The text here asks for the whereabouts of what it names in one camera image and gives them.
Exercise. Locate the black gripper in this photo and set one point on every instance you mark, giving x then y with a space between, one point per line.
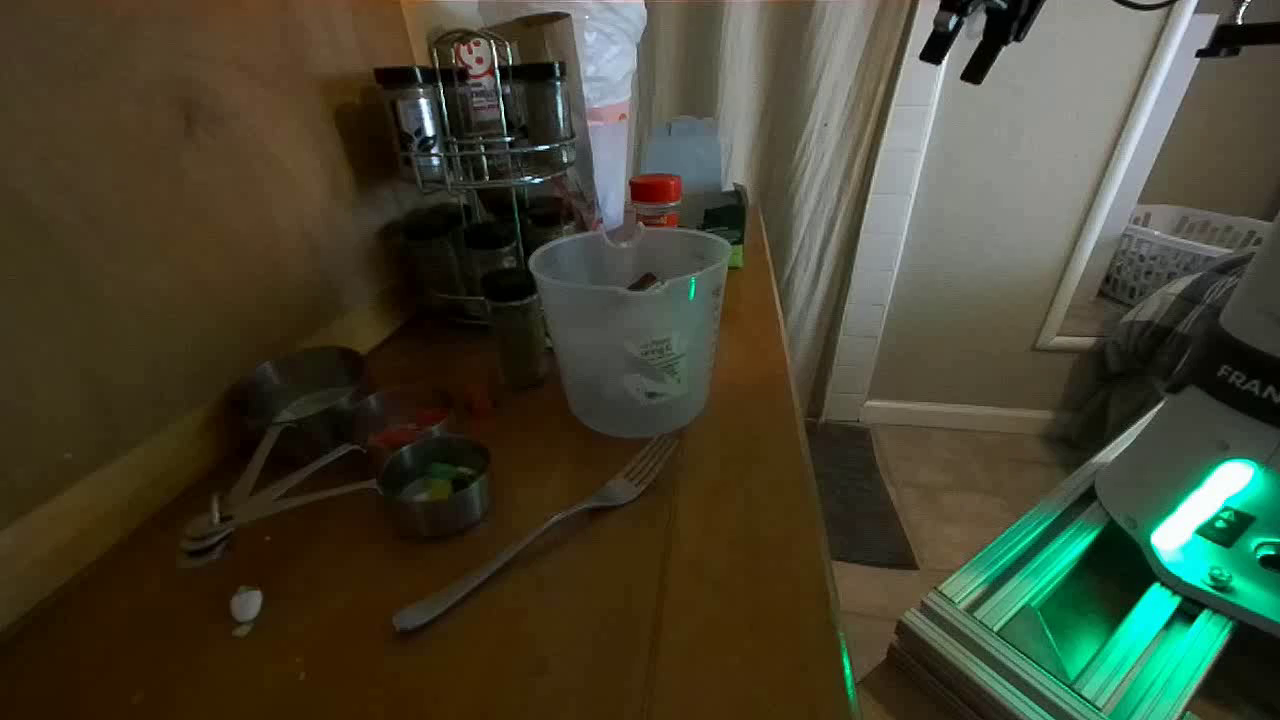
1002 22

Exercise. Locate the translucent plastic measuring jug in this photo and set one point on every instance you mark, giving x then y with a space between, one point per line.
634 361

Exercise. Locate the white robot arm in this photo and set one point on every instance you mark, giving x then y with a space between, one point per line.
1197 481

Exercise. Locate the white laundry basket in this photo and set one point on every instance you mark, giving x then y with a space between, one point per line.
1166 240

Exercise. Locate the green tea box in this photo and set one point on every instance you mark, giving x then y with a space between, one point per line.
724 219

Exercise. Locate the red lid spice bottle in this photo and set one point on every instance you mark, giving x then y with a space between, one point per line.
659 198

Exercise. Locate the dark floor mat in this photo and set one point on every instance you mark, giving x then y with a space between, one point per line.
856 508

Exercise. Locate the metal spice rack with jars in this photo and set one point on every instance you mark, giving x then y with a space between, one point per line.
495 140

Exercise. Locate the dark glass spice shaker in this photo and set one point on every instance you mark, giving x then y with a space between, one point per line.
518 325

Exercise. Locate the silver metal fork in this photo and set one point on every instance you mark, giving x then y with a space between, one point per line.
608 496

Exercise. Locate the large steel measuring cup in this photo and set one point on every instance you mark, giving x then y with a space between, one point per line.
273 380

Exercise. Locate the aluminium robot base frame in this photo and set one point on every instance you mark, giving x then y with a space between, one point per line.
1061 616

